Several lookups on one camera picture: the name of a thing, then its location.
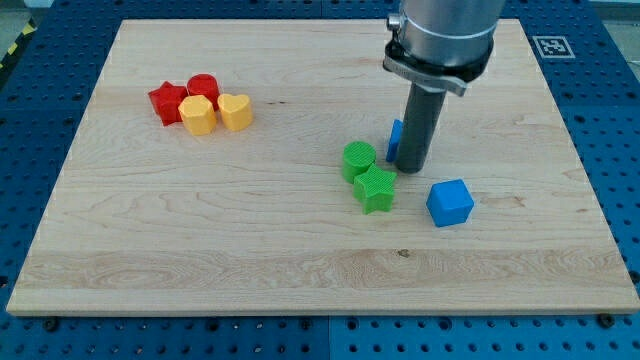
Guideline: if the red star block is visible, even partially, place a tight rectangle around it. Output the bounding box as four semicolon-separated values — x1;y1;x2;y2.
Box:
148;81;188;126

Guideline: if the blue cube block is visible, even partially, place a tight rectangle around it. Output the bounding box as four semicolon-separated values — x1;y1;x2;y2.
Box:
426;179;475;227

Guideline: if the green star block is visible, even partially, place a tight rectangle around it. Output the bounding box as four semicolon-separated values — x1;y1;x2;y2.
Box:
353;164;397;214

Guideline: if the yellow heart block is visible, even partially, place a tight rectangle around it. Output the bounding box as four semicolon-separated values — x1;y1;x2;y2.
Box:
217;93;254;131

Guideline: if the blue block behind rod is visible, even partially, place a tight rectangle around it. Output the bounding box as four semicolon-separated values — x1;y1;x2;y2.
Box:
385;119;403;163

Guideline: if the green cylinder block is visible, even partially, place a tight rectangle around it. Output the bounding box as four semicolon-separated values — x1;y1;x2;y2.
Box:
342;141;376;183

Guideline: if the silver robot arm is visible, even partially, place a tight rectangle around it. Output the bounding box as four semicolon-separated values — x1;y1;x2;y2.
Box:
383;0;505;96

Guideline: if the white fiducial marker tag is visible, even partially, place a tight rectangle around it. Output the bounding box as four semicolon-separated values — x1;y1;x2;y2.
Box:
533;35;575;59

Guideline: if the yellow hexagon block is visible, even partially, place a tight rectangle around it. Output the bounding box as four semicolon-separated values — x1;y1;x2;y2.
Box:
178;95;217;136

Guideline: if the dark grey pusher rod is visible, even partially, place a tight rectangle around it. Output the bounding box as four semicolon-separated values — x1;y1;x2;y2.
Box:
394;84;446;174

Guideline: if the light wooden board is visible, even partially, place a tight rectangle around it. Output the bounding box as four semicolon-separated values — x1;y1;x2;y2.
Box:
7;20;639;317

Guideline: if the red cylinder block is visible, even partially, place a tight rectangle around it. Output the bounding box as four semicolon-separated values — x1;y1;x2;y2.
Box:
187;73;220;111

